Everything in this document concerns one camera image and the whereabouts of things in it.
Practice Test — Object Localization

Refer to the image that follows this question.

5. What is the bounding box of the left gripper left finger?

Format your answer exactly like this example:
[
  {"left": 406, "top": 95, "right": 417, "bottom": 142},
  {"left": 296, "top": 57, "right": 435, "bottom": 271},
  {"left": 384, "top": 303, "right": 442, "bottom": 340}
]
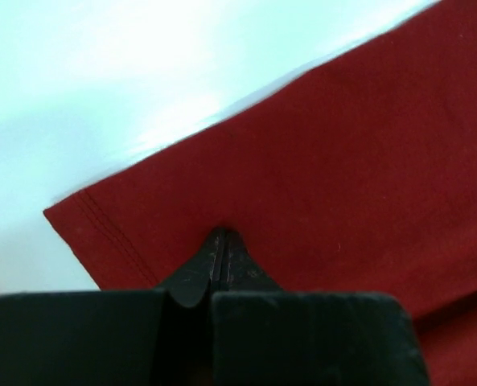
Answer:
[{"left": 0, "top": 229, "right": 224, "bottom": 385}]

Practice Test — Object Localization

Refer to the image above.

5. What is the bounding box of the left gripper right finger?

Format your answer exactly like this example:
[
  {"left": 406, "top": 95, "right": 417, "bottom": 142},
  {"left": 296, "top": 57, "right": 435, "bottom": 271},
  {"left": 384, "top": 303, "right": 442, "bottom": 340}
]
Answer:
[{"left": 211, "top": 230, "right": 430, "bottom": 385}]

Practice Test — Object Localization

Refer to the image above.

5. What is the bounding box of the dark red t shirt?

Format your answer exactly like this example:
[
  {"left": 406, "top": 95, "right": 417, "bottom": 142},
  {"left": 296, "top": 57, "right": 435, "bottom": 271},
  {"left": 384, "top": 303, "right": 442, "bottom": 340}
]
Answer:
[{"left": 44, "top": 1, "right": 477, "bottom": 385}]

